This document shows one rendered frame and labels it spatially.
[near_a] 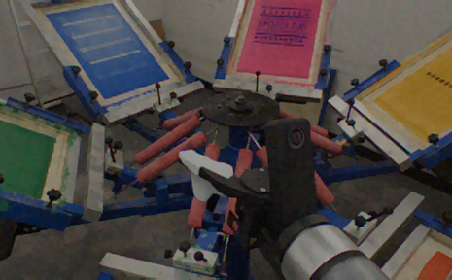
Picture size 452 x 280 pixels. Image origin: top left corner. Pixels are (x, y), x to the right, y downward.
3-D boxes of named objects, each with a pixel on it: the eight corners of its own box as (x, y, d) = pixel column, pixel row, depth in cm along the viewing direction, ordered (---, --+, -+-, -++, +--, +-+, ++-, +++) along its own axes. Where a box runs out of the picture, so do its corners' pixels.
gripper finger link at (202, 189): (164, 192, 52) (225, 218, 48) (167, 153, 49) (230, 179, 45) (178, 181, 54) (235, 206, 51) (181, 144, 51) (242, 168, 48)
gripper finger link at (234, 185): (191, 182, 47) (257, 210, 43) (192, 171, 46) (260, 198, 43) (211, 165, 50) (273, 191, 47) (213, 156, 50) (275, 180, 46)
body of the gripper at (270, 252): (222, 221, 50) (269, 291, 41) (230, 165, 46) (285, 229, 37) (271, 210, 54) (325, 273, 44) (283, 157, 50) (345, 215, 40)
